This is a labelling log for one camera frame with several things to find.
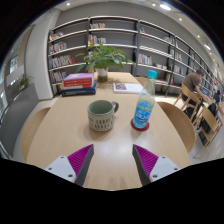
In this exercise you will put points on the light wooden slatted chair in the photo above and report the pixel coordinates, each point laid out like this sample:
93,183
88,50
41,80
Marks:
208,116
187,95

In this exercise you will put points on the white open magazine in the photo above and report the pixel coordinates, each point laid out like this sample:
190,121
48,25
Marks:
128,88

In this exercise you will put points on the red book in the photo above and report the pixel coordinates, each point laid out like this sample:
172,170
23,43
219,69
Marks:
79,84

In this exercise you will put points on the round ceiling lights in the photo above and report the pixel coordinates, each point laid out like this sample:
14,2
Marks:
165,6

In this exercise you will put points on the dark blue book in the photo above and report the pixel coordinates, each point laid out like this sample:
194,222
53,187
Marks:
79,92

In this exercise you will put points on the person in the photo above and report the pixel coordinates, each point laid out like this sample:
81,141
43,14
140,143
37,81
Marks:
191,81

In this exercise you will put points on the grey bookshelf unit with books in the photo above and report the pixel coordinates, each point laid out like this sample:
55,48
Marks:
113,30

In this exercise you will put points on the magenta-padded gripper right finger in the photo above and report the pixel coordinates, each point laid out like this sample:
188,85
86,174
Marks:
151,166

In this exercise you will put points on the clear bottle with blue cap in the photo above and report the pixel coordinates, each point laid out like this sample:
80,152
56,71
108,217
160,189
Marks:
144,110

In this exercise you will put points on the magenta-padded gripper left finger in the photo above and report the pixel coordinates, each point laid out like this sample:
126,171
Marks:
75,165

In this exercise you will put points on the green potted table plant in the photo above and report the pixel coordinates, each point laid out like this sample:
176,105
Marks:
103,58

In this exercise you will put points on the tan round-back chair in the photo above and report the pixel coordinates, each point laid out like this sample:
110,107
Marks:
31,133
178,123
141,81

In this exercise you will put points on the small green planter plant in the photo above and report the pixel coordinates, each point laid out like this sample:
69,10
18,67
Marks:
24,82

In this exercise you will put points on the grey low planter partition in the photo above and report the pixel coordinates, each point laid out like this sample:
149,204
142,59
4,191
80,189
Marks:
16,113

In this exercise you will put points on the flat round red coaster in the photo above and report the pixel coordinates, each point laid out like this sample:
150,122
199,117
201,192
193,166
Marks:
140,129

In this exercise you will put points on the pale green patterned mug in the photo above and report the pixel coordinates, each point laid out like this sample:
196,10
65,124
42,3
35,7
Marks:
101,120

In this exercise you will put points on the pink book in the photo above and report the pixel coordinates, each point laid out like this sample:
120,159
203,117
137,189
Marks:
79,77

